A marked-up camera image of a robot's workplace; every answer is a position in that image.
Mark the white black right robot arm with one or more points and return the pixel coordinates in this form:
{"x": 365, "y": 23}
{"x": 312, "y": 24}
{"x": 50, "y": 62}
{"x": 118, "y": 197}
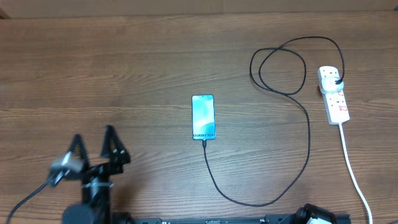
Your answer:
{"x": 310, "y": 214}

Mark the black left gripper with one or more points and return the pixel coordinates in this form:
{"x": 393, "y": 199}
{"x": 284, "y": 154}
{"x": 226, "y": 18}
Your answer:
{"x": 115, "y": 162}

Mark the white charger adapter plug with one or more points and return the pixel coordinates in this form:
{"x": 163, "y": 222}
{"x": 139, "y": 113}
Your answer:
{"x": 331, "y": 85}

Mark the white power strip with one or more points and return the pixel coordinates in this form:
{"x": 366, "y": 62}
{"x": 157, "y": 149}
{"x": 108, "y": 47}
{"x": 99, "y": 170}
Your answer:
{"x": 335, "y": 103}

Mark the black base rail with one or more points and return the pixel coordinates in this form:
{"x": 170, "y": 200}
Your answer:
{"x": 217, "y": 221}

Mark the blue screen smartphone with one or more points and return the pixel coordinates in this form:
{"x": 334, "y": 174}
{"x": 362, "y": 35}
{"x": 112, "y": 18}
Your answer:
{"x": 203, "y": 117}

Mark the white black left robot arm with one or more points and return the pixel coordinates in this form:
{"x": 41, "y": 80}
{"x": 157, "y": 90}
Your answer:
{"x": 95, "y": 205}

